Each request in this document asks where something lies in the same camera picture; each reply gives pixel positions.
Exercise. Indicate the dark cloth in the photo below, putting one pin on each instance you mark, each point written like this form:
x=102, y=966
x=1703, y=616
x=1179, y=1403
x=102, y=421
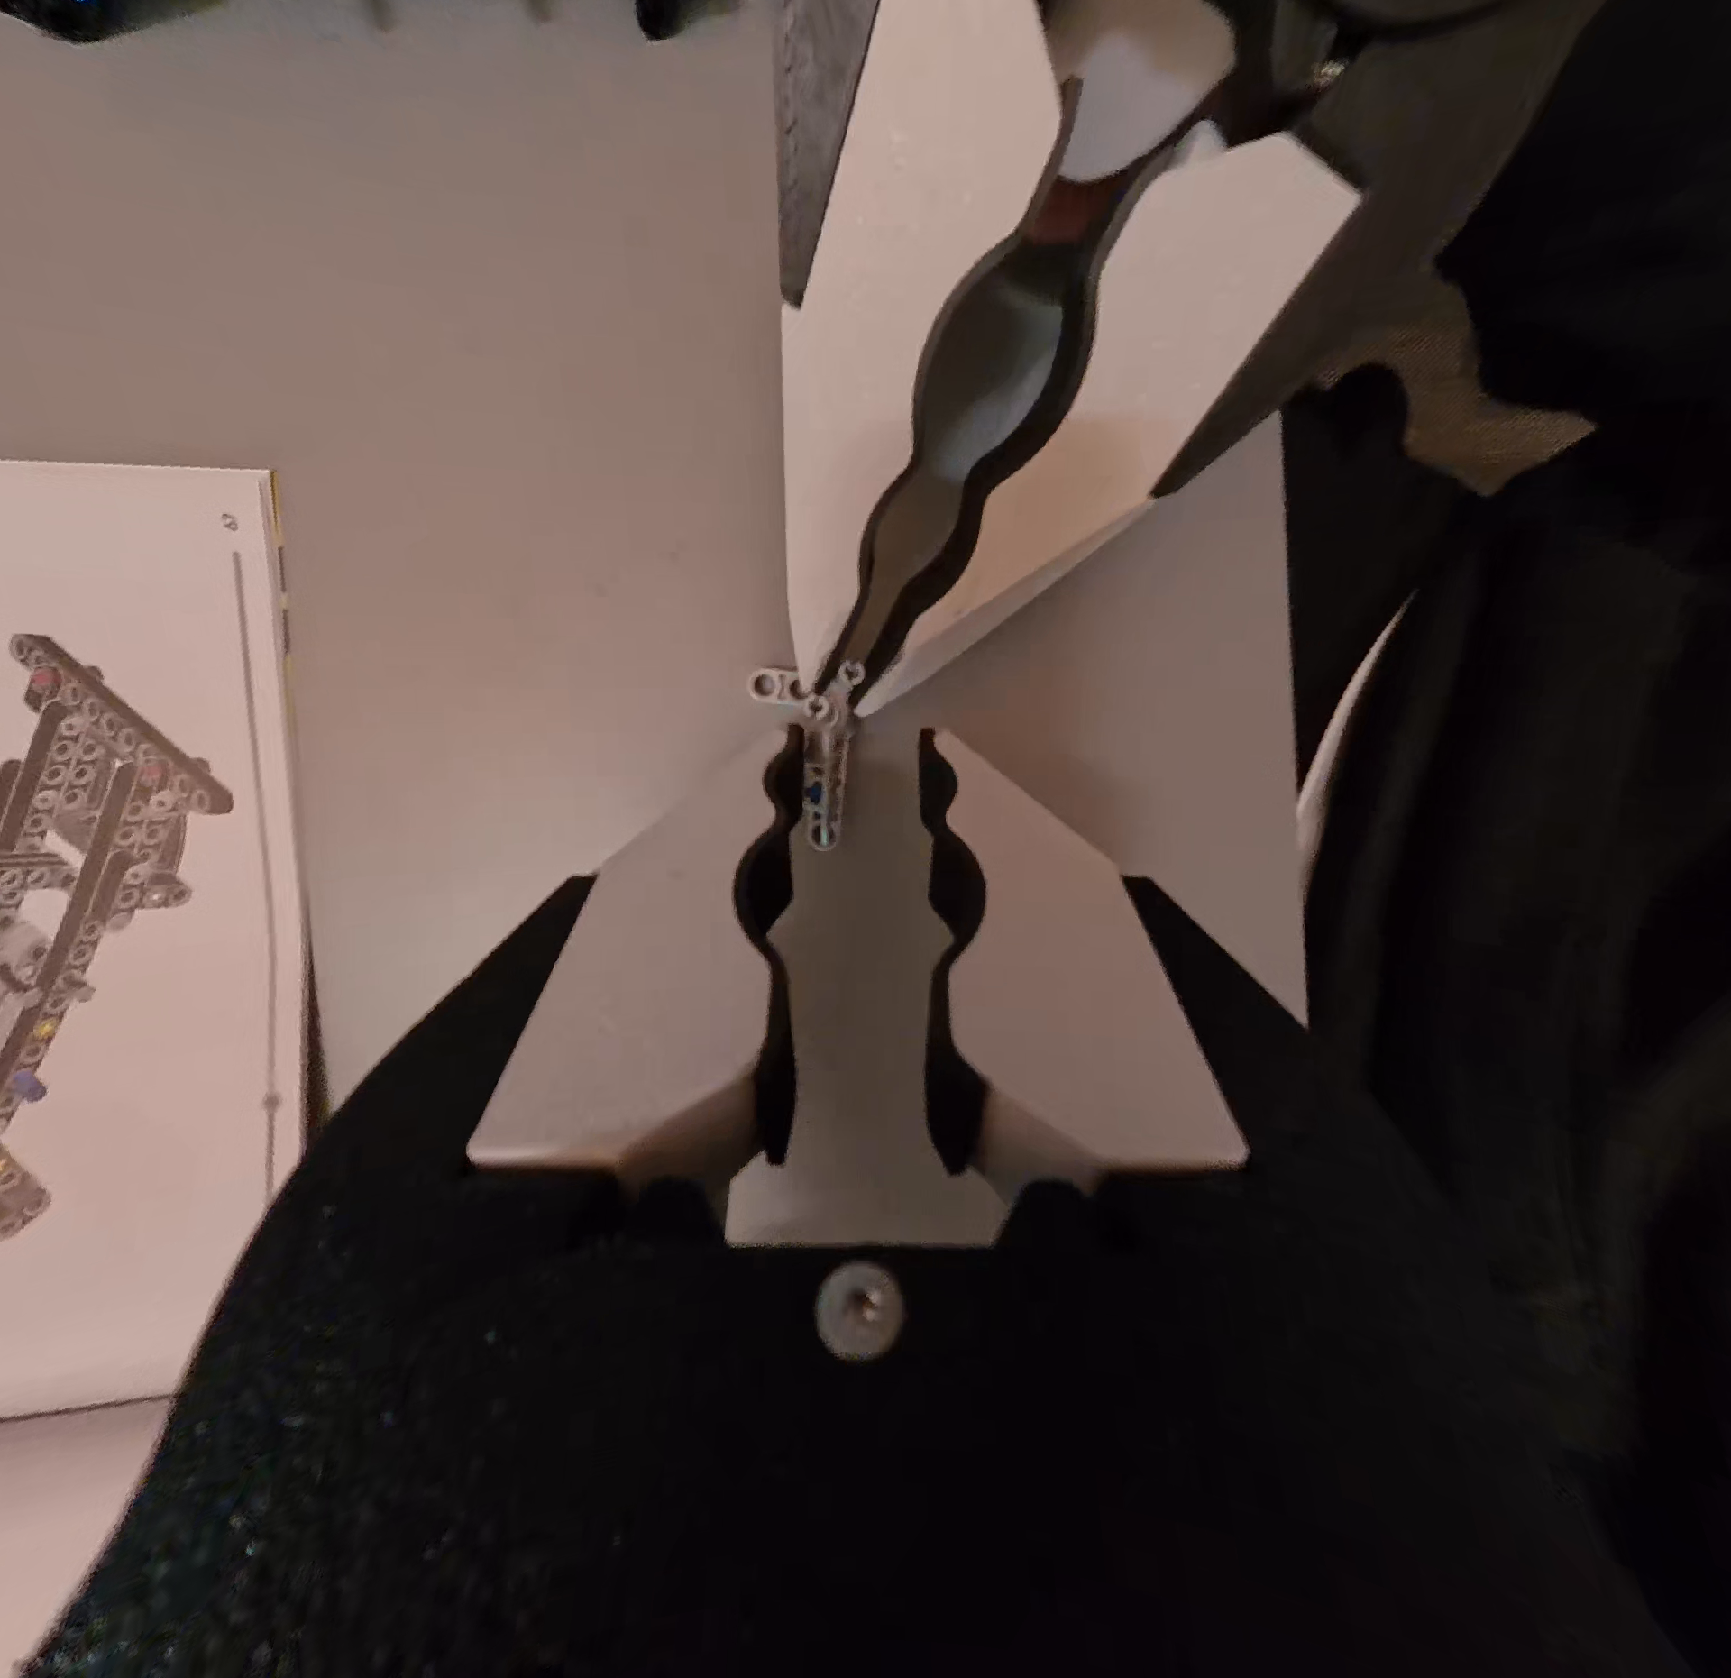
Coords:
x=1556, y=758

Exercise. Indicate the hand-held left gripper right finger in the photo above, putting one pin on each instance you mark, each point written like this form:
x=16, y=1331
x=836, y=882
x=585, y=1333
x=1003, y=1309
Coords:
x=1081, y=1027

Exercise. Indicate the white building instruction booklet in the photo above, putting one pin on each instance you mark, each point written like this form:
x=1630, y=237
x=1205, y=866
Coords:
x=136, y=596

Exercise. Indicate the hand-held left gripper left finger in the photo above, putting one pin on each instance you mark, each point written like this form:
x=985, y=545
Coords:
x=622, y=1015

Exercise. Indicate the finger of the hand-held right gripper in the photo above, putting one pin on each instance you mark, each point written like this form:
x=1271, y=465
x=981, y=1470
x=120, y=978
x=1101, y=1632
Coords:
x=1191, y=325
x=866, y=285

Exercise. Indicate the small light grey connector piece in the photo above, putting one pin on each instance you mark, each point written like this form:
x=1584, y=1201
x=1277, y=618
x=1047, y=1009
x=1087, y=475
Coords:
x=774, y=684

